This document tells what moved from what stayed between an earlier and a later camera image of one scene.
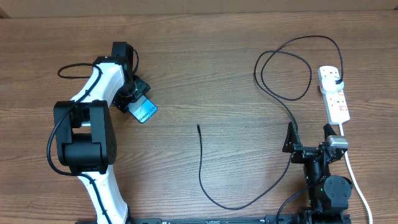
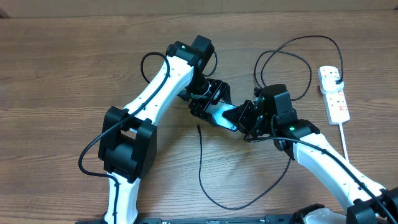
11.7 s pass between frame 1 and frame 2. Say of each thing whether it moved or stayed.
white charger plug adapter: stayed
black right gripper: moved
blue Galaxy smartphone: moved
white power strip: stayed
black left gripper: moved
